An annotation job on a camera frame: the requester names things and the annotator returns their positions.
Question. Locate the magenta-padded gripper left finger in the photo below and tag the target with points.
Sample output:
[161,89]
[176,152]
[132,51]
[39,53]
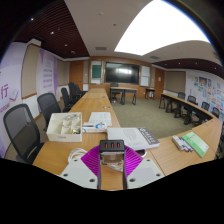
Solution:
[78,171]

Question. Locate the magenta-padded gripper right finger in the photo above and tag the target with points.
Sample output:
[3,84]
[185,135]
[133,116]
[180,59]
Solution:
[145,170]

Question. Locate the black charger with orange ports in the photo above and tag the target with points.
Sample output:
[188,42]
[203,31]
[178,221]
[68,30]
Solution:
[111,145]

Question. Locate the round black table grommet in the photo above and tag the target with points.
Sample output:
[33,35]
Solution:
[141,153]

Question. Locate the white compartment organizer box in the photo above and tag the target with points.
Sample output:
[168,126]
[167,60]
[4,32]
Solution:
[61,136]

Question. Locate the pack of marker pens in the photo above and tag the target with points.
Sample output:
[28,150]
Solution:
[180,142]

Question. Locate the white blue flat packet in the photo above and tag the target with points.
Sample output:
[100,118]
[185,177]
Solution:
[93,127]

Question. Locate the white printed paper sheet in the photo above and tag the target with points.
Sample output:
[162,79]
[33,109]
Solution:
[100,118]

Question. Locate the green booklet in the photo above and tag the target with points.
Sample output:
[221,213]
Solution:
[196,144]

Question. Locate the black mesh office chair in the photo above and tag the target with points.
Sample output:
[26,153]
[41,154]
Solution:
[18,126]
[48,103]

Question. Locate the long curved wooden table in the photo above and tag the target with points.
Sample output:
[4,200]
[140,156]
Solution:
[185,104]

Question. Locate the group of black office chairs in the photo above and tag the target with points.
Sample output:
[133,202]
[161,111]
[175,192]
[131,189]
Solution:
[71,91]
[191,99]

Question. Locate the small dark side table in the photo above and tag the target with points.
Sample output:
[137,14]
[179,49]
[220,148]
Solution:
[150,89]

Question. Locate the dark desk with legs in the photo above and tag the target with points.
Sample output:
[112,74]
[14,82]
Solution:
[123,89]

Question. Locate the whiteboard with green panel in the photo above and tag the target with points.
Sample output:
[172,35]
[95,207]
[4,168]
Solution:
[96,71]

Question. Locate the ceiling air vent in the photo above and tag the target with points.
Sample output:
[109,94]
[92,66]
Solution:
[101,48]
[154,57]

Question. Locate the large bright ceiling light panel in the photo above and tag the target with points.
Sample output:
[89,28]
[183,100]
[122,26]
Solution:
[160,30]

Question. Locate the group of ceiling spotlights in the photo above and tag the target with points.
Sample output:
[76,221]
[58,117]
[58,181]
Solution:
[51,32]

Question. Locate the white wall whiteboard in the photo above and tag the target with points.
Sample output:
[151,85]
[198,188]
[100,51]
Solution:
[145,76]

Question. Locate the large black wall screen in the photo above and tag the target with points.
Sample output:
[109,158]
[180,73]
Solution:
[121,72]

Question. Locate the group of colourful wall posters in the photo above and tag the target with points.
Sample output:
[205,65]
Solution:
[208,90]

